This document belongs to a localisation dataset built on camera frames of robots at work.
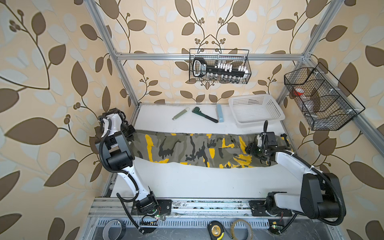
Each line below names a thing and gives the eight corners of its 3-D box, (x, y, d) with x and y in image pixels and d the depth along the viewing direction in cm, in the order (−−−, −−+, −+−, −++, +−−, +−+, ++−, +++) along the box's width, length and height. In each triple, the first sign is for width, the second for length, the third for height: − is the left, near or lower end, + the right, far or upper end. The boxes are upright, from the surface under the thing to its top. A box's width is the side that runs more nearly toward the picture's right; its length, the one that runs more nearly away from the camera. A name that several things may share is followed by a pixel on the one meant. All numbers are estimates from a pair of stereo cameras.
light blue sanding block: (218, 122, 111) (218, 119, 108) (216, 106, 122) (217, 103, 118) (223, 122, 111) (223, 119, 108) (221, 106, 122) (221, 103, 118)
